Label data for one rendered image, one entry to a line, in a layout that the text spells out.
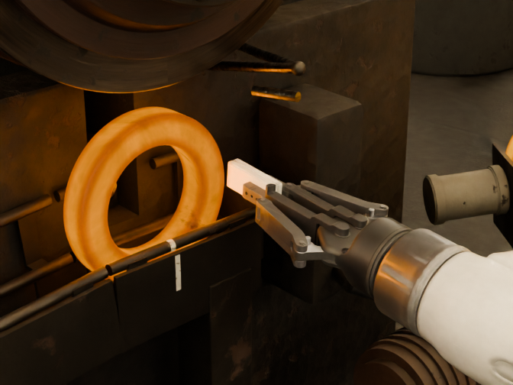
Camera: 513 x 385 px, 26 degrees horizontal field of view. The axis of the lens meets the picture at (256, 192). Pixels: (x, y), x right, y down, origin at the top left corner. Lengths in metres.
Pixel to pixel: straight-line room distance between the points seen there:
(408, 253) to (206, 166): 0.26
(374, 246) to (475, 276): 0.11
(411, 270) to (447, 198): 0.33
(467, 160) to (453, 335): 2.22
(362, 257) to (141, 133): 0.24
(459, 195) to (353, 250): 0.31
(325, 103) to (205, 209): 0.19
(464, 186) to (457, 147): 1.94
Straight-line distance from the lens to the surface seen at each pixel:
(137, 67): 1.02
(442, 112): 3.51
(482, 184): 1.33
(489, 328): 0.94
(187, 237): 1.13
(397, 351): 1.29
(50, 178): 1.12
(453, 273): 0.98
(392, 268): 1.00
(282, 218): 1.08
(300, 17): 1.30
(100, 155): 1.06
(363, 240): 1.03
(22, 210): 1.10
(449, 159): 3.17
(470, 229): 2.77
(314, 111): 1.21
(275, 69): 1.06
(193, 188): 1.16
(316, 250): 1.05
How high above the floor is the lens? 1.23
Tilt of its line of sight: 25 degrees down
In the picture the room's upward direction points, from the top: straight up
